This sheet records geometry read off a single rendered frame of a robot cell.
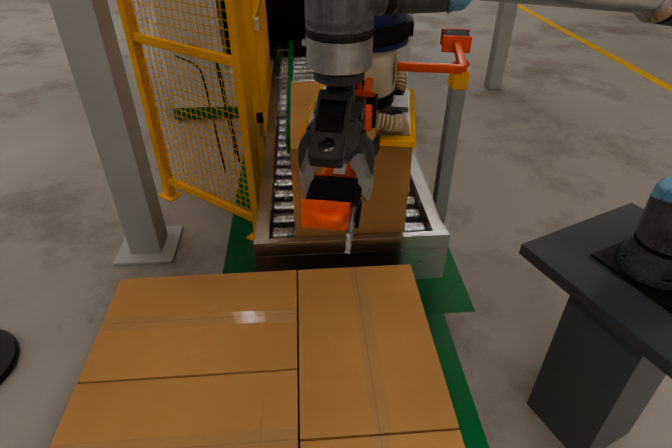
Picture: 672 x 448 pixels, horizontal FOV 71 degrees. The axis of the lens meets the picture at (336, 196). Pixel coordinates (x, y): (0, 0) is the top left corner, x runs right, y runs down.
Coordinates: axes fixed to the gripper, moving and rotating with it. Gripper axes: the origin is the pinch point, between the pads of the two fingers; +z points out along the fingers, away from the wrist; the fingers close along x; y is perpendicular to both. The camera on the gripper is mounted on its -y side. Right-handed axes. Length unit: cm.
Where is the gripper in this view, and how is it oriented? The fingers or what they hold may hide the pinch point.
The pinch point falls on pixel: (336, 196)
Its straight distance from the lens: 74.9
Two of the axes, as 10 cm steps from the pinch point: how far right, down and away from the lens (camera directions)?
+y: 1.6, -5.6, 8.2
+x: -9.9, -0.9, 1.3
